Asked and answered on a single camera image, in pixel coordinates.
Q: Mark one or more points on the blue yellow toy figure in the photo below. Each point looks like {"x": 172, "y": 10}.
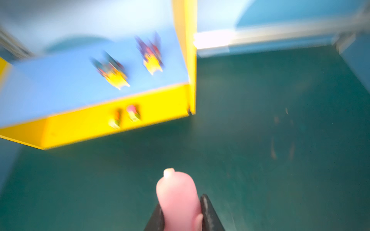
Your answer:
{"x": 112, "y": 70}

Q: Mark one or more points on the yellow toy shelf unit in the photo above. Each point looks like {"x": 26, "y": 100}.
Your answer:
{"x": 53, "y": 95}

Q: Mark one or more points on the purple yellow star toy figure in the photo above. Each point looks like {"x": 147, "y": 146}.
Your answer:
{"x": 151, "y": 53}

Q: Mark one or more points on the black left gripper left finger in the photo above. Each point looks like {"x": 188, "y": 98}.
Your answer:
{"x": 156, "y": 221}

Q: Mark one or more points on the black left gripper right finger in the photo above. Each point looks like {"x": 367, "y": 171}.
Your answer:
{"x": 211, "y": 221}

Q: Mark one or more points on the rear aluminium frame bar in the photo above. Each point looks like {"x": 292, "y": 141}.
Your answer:
{"x": 272, "y": 32}

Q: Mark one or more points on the pink toy pig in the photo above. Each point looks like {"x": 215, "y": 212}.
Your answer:
{"x": 179, "y": 201}

